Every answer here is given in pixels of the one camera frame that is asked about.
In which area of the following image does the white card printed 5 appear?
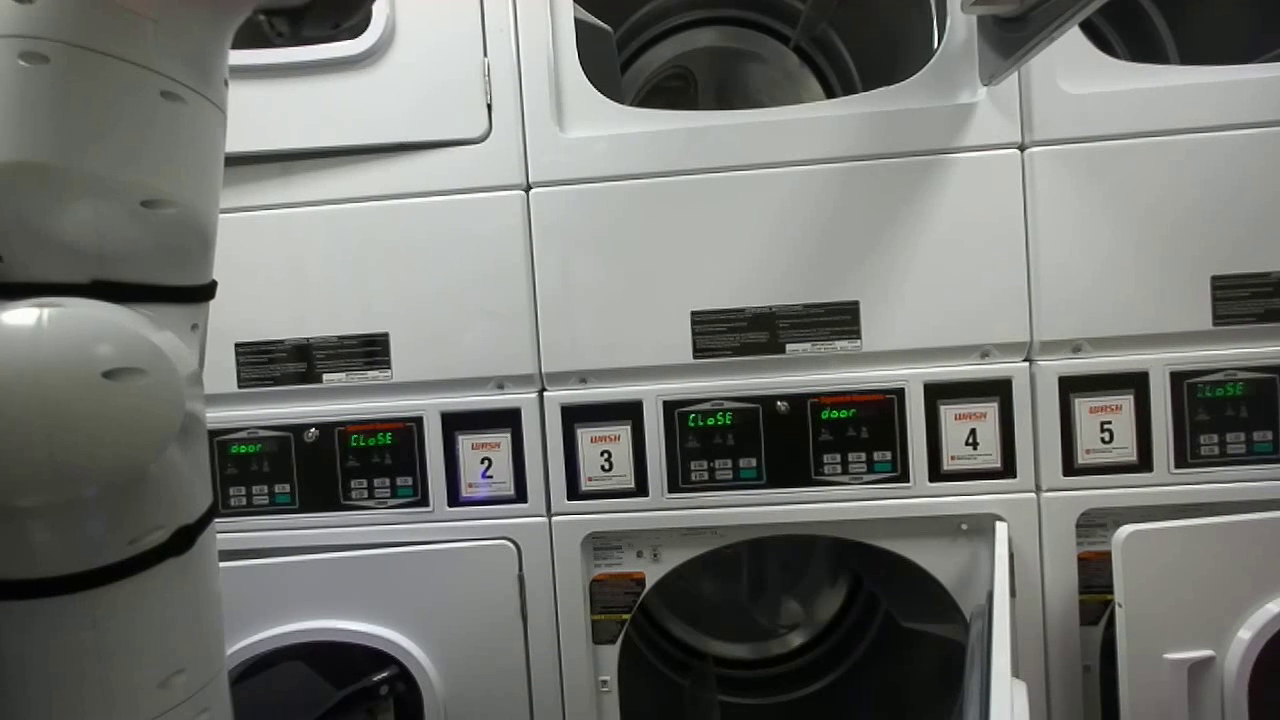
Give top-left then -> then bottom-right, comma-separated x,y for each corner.
1058,366 -> 1155,481

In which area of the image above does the coloured caution sticker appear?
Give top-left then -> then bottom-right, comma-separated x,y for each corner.
585,566 -> 654,653

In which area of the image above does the white card printed 3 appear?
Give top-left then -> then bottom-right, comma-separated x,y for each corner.
562,397 -> 654,504

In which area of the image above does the stacked dryer numbered 2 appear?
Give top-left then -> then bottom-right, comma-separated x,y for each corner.
197,0 -> 565,720

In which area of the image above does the white card printed 4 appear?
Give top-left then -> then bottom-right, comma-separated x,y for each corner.
926,376 -> 1022,484

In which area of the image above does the stacked dryer numbered 3 4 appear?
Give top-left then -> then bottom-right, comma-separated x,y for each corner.
511,0 -> 1054,720

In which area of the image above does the white card printed 2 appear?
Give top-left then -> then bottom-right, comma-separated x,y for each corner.
441,403 -> 530,511

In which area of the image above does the white dryer door protruding handle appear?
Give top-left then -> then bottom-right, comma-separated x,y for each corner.
1110,507 -> 1280,720

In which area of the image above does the stacked dryer numbered 5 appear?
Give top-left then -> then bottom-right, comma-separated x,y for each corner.
1016,0 -> 1280,720

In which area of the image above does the black warning label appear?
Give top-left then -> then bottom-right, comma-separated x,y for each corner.
1208,267 -> 1280,332
688,294 -> 864,365
232,327 -> 398,390

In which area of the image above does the black dryer control panel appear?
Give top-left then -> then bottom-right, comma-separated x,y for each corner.
1170,365 -> 1280,472
210,410 -> 431,516
660,387 -> 914,496

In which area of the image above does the dryer door with round window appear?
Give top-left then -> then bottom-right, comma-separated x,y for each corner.
984,516 -> 1031,720

